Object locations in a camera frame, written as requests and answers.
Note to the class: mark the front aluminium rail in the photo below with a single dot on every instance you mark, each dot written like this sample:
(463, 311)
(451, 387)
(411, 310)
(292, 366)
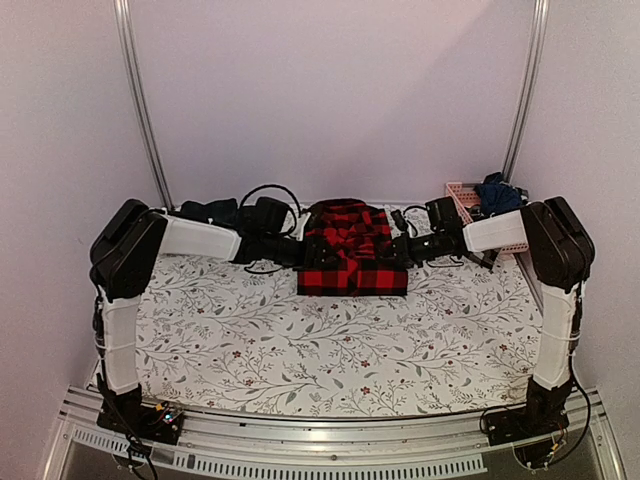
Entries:
(237, 445)

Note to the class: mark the aluminium frame post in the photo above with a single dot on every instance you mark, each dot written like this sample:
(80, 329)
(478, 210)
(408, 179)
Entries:
(532, 66)
(123, 17)

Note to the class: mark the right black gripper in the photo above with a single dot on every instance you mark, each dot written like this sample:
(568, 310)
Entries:
(404, 257)

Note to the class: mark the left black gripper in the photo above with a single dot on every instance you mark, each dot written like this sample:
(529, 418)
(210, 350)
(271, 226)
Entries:
(317, 262)

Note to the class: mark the left aluminium frame post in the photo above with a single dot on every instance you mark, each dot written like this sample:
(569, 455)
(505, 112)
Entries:
(123, 17)

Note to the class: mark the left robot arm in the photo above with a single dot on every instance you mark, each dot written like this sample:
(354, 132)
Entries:
(124, 255)

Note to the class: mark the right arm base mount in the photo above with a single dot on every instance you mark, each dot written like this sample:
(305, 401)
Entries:
(536, 430)

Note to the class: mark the pink plastic basket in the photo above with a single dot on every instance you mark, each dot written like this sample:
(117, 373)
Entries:
(465, 210)

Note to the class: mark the grey white plaid cloth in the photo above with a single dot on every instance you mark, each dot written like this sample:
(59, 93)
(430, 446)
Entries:
(488, 259)

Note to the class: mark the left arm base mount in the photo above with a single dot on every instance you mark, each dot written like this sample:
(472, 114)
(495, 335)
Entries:
(127, 414)

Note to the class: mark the dark blue garment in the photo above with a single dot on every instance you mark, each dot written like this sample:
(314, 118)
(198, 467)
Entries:
(497, 196)

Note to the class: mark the right aluminium frame post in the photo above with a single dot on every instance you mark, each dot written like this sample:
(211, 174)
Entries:
(532, 66)

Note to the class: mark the floral patterned table mat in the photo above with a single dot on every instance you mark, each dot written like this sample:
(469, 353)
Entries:
(240, 337)

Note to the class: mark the red black plaid shirt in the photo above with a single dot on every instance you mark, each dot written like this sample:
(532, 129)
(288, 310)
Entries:
(361, 235)

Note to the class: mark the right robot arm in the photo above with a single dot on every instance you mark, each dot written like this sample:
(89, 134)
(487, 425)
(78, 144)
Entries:
(561, 254)

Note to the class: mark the dark green plaid skirt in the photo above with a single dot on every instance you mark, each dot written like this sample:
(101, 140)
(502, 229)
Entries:
(218, 212)

